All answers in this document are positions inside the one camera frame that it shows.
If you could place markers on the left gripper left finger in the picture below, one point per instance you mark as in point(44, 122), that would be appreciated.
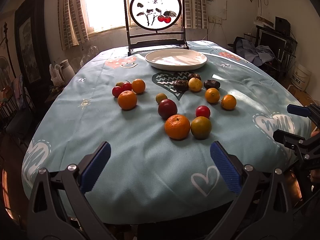
point(47, 218)

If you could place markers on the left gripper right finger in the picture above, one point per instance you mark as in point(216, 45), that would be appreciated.
point(262, 207)

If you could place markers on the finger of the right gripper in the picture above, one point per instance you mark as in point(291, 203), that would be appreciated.
point(305, 149)
point(312, 112)

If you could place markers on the green-orange mandarin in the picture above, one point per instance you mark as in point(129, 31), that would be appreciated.
point(201, 127)

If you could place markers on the orange kumquat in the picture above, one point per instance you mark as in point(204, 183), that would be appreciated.
point(212, 95)
point(228, 102)

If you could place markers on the small red tomato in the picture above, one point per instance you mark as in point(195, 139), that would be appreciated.
point(203, 111)

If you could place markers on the large front orange mandarin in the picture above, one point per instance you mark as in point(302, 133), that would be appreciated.
point(177, 127)

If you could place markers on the dark passion fruit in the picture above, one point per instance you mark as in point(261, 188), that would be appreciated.
point(181, 85)
point(194, 75)
point(211, 84)

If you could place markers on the dark passion fruit back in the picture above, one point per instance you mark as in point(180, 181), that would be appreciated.
point(194, 75)

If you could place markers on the small yellow-green fruit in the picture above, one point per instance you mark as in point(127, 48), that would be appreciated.
point(159, 97)

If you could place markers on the red cherry tomato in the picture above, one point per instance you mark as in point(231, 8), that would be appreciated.
point(116, 91)
point(127, 86)

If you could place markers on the red cherry tomato back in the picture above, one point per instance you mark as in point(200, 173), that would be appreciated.
point(127, 86)

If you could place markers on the small green fruit back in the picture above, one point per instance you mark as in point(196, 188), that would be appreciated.
point(120, 84)

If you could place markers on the white bucket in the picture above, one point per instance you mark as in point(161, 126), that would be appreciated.
point(300, 77)

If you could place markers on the blue clothes pile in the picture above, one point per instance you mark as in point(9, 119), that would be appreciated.
point(256, 55)

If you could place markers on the light blue patterned tablecloth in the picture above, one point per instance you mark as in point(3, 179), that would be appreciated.
point(149, 176)

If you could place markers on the white plastic bag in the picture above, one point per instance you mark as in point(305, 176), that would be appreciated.
point(55, 74)

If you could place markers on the white thermos jug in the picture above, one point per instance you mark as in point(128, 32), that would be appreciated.
point(66, 71)

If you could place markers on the white round plate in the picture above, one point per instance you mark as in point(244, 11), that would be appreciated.
point(176, 59)

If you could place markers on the right checkered curtain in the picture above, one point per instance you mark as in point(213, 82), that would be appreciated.
point(196, 14)

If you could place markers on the checkered curtain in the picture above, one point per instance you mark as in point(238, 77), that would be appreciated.
point(72, 25)
point(196, 14)

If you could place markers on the left checkered curtain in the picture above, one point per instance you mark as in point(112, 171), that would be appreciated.
point(72, 25)

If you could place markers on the framed round persimmon painting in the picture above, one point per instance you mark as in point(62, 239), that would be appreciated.
point(152, 23)

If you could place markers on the dark framed wall picture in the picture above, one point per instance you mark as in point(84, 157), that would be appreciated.
point(31, 49)

